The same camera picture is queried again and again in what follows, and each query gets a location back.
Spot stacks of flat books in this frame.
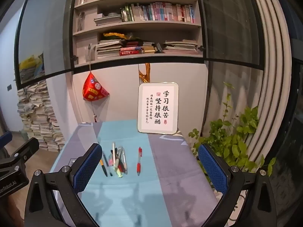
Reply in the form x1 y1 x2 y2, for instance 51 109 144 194
96 38 199 58

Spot translucent pen holder cup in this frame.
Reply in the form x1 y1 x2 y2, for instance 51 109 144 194
109 145 128 178

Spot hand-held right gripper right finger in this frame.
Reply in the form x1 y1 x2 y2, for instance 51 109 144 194
198 143 284 227

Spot teal and grey tablecloth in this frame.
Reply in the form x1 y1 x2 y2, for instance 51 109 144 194
48 120 219 227

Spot white pen with clear cap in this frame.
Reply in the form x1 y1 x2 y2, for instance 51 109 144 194
112 142 119 171

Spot red pen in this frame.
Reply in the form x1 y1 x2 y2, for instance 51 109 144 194
136 147 143 176

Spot yellow and black pen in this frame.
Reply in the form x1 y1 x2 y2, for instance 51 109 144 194
99 158 108 177

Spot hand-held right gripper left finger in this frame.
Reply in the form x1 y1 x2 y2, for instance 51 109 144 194
24 143 105 227

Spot green leafy plant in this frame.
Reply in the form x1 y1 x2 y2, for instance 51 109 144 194
189 82 277 194

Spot tall stack of papers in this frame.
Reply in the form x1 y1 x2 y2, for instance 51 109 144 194
16 79 65 152

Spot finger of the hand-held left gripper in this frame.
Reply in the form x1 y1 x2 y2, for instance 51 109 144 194
0 132 13 151
0 137 40 169

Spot grey pleated curtain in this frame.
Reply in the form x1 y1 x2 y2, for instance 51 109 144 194
246 0 295 162

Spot row of colourful upright books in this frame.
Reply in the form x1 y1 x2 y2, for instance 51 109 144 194
119 2 196 24

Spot glass cabinet door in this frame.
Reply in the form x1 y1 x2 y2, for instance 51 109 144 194
196 0 264 71
14 0 80 91

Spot framed calligraphy sign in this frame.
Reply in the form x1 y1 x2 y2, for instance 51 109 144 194
137 82 180 135

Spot grey bookshelf cabinet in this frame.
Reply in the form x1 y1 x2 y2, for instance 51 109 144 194
71 0 204 67

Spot red pyramid hanging ornament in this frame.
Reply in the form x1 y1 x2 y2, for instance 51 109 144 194
82 45 110 123

